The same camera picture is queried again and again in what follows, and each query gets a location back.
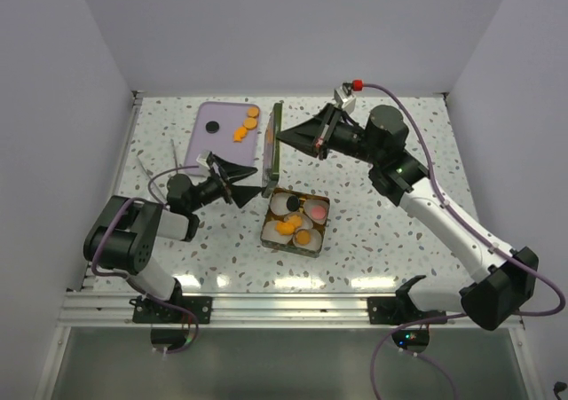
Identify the purple tray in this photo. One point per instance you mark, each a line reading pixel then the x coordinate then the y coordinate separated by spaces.
pixel 230 117

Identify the white paper cup top-left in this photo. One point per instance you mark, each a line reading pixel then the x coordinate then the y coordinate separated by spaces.
pixel 278 204

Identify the black sandwich cookie on tray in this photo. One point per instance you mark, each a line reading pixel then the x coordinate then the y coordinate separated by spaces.
pixel 212 127

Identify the white paper cup bottom-left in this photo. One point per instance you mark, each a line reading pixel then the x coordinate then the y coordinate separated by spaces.
pixel 269 234

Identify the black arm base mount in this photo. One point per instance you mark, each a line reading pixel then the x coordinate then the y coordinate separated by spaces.
pixel 178 309

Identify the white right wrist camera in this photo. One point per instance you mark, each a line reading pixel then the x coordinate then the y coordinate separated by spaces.
pixel 344 99

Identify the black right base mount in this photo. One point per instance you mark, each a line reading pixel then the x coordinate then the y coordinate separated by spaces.
pixel 398 309

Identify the orange fish cookie on tray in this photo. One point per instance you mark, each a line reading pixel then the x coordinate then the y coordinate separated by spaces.
pixel 240 134

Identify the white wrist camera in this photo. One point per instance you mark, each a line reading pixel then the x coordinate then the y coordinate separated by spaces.
pixel 344 99
pixel 202 160

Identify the white paper cup top-right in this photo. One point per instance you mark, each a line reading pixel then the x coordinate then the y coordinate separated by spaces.
pixel 309 204

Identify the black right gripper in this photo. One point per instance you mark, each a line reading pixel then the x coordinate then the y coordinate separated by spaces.
pixel 314 137

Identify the green christmas cookie tin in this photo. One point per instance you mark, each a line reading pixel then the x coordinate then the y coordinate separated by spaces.
pixel 308 224

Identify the steel tongs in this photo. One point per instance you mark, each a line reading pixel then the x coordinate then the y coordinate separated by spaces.
pixel 175 156

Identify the black sandwich cookie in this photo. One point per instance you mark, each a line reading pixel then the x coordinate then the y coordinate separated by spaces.
pixel 292 204
pixel 212 127

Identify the aluminium front rail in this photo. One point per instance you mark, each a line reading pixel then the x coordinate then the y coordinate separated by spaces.
pixel 314 311

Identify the white paper cup bottom-right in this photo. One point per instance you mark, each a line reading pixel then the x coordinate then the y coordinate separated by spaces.
pixel 315 243

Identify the red emergency button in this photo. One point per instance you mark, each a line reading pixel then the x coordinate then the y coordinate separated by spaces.
pixel 357 85

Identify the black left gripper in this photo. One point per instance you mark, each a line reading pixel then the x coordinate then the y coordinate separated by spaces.
pixel 229 172

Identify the pink round cookie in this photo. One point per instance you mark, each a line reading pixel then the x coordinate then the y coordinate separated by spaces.
pixel 319 213

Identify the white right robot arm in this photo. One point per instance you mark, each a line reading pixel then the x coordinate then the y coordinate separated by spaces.
pixel 502 277

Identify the orange round cookie on tray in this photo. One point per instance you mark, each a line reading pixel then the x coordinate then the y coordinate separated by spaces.
pixel 250 123

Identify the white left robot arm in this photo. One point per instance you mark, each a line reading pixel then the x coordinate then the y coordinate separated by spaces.
pixel 121 242

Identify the gold tin lid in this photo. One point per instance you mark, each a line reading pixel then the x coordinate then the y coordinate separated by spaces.
pixel 271 154

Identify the orange cookie at tray top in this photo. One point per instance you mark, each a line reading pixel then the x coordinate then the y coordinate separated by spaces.
pixel 253 112

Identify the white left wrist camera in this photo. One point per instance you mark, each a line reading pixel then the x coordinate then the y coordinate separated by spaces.
pixel 202 160

